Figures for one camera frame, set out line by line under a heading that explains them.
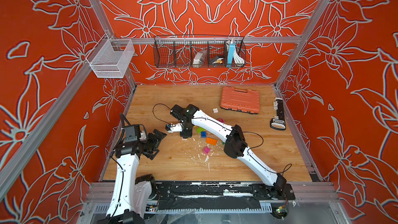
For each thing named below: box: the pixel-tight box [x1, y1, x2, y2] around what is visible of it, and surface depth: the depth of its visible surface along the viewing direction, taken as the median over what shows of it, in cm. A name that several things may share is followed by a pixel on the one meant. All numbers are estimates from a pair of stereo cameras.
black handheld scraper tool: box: [269, 97, 287, 131], surface depth 100 cm
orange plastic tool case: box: [220, 86, 260, 115], surface depth 106 cm
